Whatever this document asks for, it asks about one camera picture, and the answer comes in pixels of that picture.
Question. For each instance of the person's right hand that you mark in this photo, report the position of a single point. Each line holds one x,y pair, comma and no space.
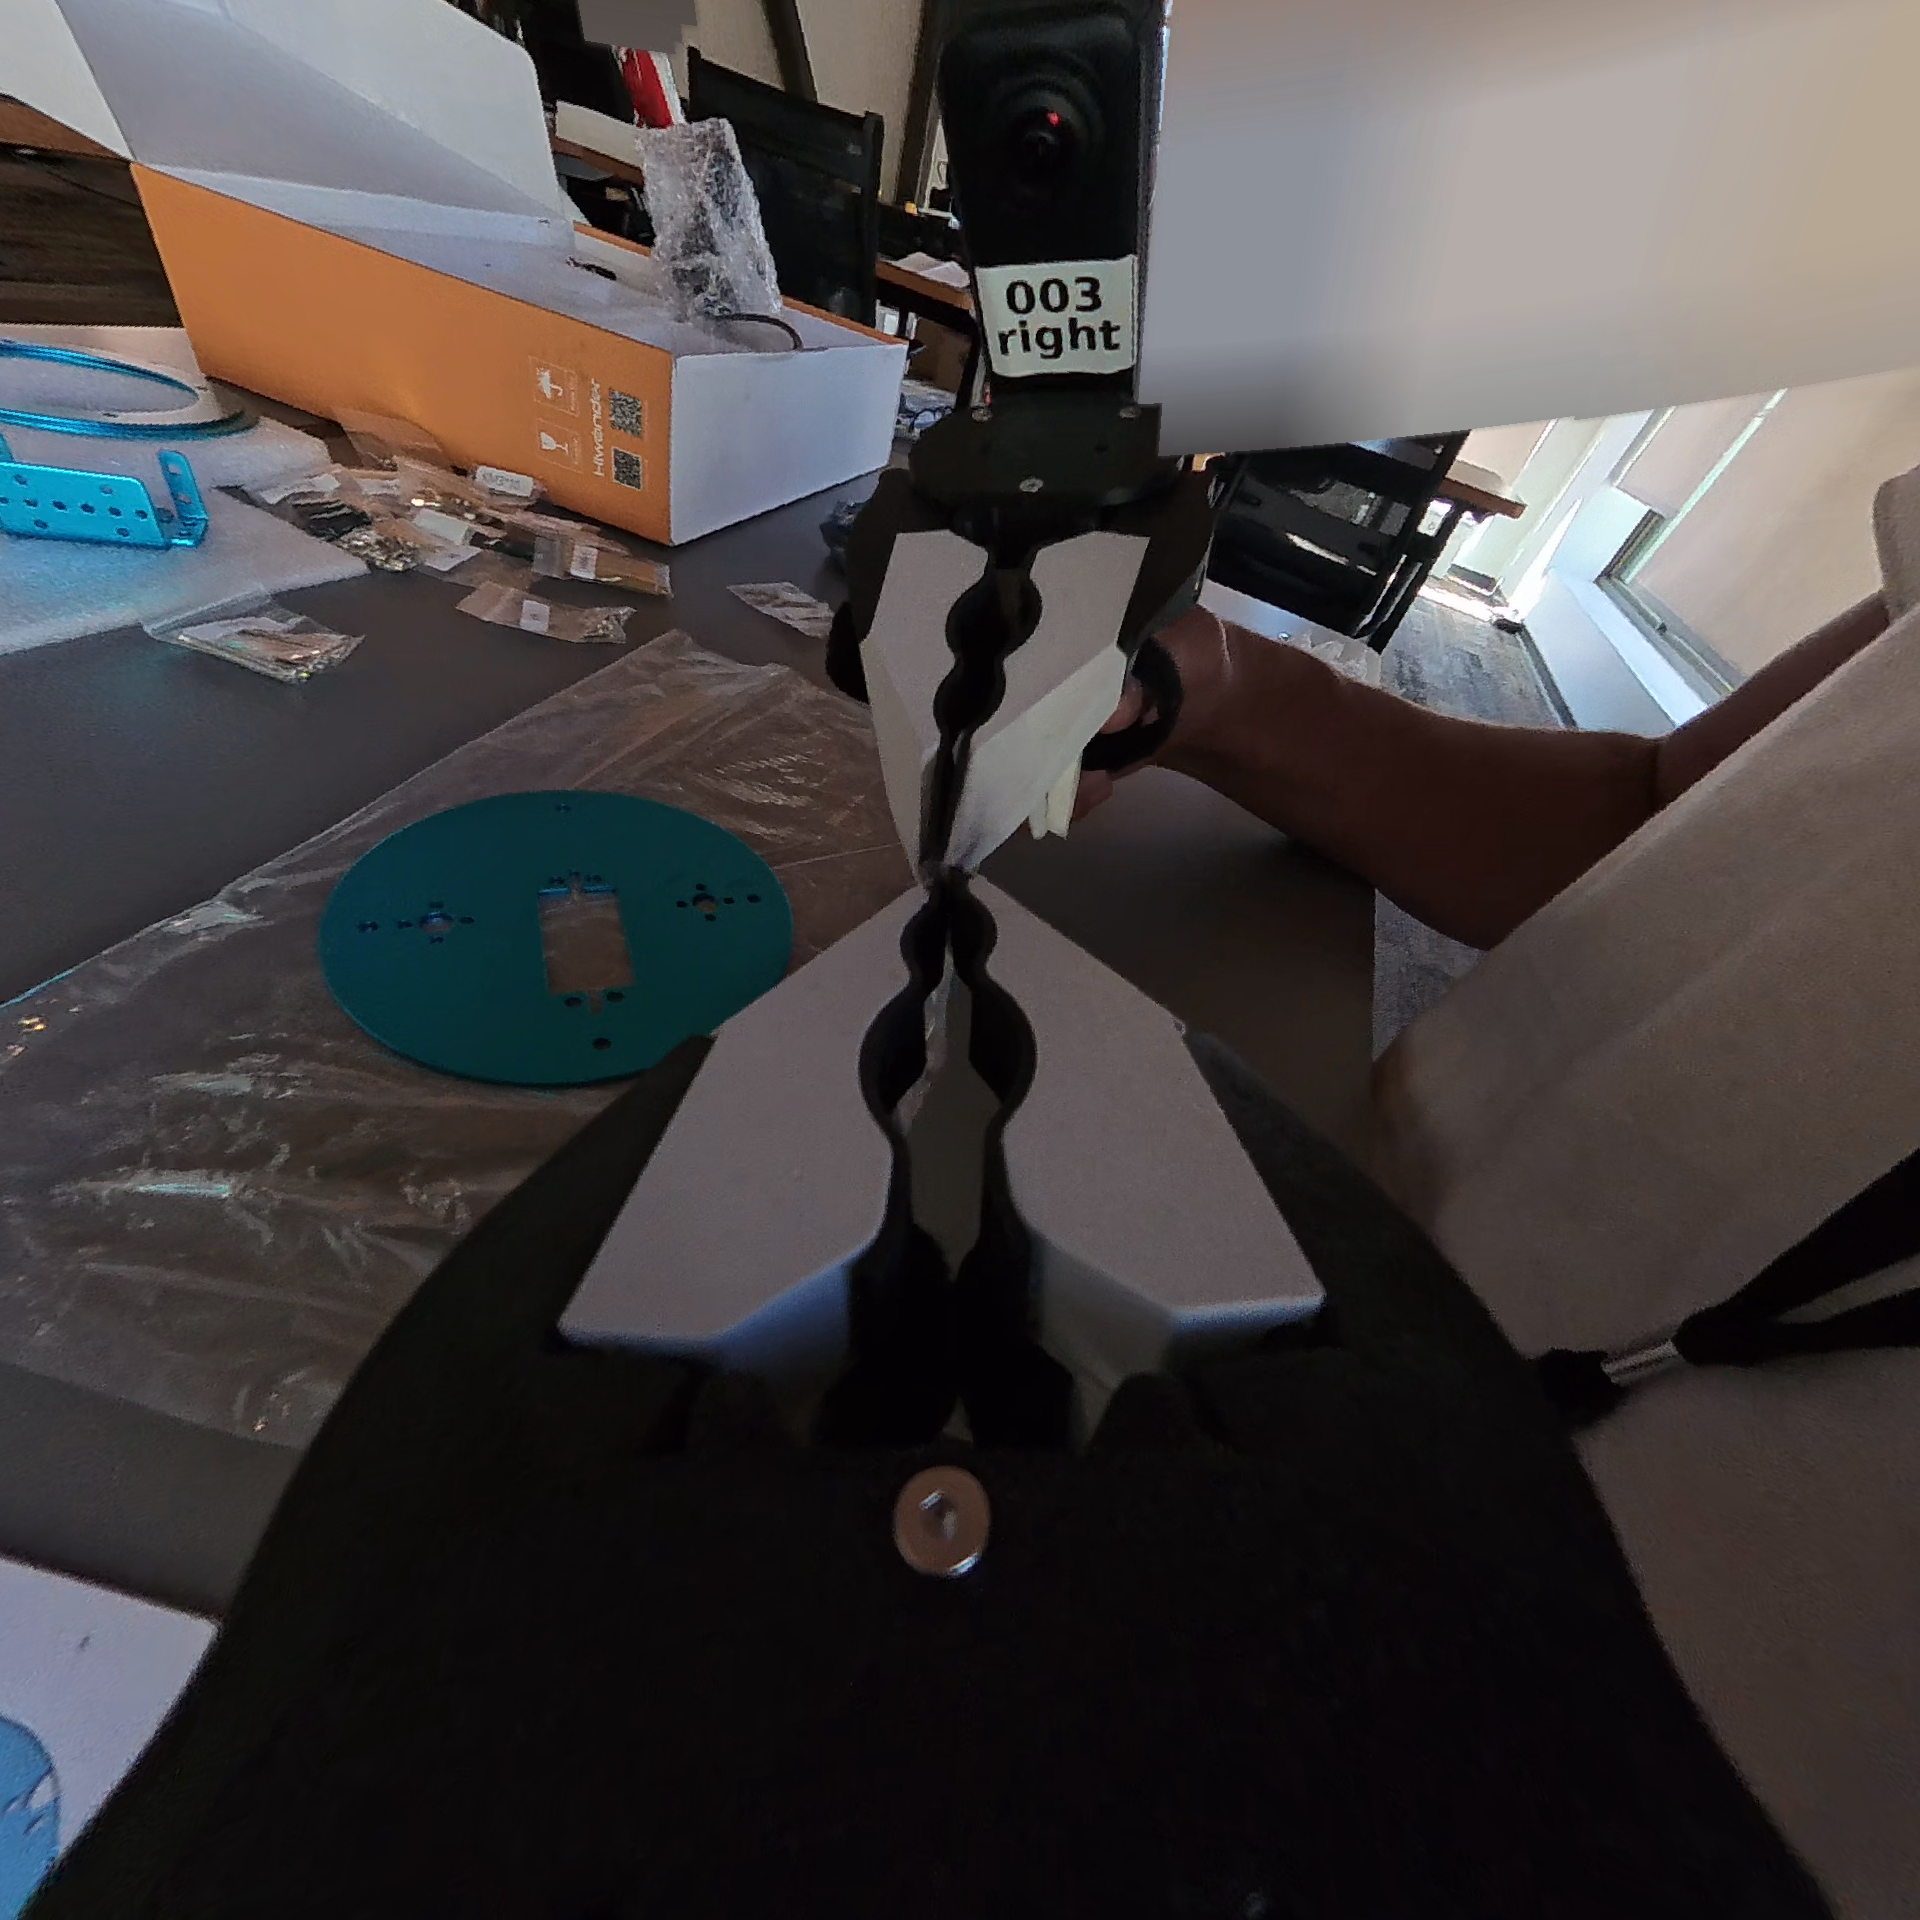
1206,704

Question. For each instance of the black office chair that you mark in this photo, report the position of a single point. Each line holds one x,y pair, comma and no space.
1348,510

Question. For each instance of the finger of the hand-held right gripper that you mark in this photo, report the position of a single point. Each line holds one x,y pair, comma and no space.
1088,600
908,629

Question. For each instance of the small zip bag of screws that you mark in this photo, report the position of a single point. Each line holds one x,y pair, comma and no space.
966,859

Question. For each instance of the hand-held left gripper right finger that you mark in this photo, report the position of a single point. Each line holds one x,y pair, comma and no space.
1171,1184

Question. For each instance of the clear plastic bag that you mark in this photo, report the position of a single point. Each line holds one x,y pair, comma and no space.
705,212
224,1200

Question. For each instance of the blue disc with rectangular slot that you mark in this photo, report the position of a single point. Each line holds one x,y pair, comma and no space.
451,991

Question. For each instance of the grey desk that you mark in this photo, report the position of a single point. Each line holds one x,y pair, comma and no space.
149,751

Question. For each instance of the blue metal bracket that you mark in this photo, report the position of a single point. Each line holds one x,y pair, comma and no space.
90,510

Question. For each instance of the pile of small hardware bags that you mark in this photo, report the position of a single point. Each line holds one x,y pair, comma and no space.
451,524

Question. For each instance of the white foam sheet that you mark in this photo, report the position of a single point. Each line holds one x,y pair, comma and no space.
224,570

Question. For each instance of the orange and white cardboard box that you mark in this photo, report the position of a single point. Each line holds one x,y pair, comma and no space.
376,331

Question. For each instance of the black monitor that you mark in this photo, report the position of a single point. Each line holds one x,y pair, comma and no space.
796,182

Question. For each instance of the small labelled hardware bag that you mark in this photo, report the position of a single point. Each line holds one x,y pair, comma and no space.
780,608

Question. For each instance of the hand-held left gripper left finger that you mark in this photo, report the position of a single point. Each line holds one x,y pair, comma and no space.
720,1200

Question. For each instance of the person's right forearm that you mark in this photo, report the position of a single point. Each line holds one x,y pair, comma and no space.
1424,811

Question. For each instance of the assembly instruction booklet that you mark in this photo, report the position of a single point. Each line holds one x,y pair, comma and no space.
105,1651

